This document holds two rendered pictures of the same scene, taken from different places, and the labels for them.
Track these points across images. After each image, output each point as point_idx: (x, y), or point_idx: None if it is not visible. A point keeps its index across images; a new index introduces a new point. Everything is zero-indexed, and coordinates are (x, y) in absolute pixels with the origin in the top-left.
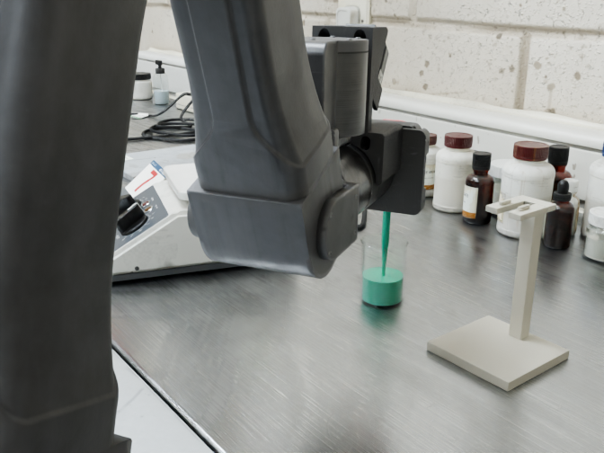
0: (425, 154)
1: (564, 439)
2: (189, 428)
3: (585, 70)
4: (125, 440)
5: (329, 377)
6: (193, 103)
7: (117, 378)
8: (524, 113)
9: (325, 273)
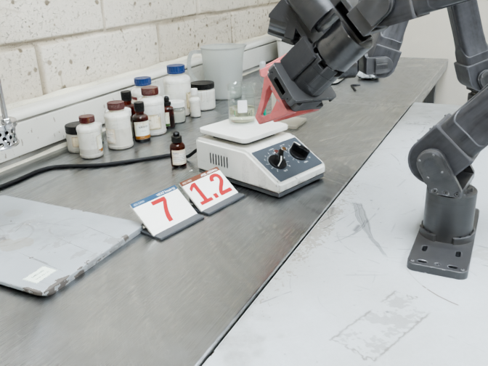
0: None
1: (320, 115)
2: (383, 140)
3: (73, 57)
4: (454, 62)
5: (331, 134)
6: (406, 27)
7: (380, 153)
8: (51, 94)
9: None
